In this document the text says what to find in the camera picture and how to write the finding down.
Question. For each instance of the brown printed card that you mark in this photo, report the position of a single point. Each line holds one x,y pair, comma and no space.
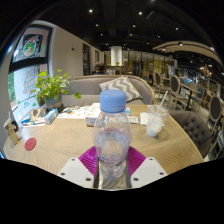
37,114

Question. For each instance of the grey white chevron cushion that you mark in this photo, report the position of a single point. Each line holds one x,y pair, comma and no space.
125,85

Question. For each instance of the printed paper leaflet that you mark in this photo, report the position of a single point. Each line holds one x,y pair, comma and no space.
75,113

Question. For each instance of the white round pillar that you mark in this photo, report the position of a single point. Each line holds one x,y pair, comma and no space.
116,55

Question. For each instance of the green potted plant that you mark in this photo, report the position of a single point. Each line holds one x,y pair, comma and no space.
50,87

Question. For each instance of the group of ceiling lights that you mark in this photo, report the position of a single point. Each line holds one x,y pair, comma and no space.
140,13

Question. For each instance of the grey curved sofa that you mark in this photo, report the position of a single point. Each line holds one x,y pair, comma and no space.
85,86

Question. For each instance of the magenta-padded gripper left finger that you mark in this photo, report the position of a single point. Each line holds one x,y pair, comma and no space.
77,171

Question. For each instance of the window with festive decals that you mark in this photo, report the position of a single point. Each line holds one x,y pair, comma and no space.
28,66

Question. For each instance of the person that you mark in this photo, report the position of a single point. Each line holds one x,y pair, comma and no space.
99,68

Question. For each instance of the flat blue white box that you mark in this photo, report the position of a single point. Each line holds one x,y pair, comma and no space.
26,120

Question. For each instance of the grey tufted armchair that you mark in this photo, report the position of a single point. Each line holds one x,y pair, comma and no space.
193,131

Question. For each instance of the clear plastic cup with straw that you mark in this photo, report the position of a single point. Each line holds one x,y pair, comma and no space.
155,125

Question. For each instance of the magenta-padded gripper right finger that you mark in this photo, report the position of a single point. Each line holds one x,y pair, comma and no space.
146,171

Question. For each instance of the light blue small carton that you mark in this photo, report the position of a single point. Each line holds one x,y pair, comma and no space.
51,116

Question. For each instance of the group of dining chairs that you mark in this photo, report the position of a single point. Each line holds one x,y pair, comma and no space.
215,108

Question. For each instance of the flat round red coaster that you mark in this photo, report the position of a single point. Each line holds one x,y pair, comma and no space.
30,144

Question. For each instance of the white cardboard box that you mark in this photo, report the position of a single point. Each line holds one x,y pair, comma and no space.
90,120

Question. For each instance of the clear blue-capped water bottle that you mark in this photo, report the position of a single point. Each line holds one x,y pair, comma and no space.
112,140

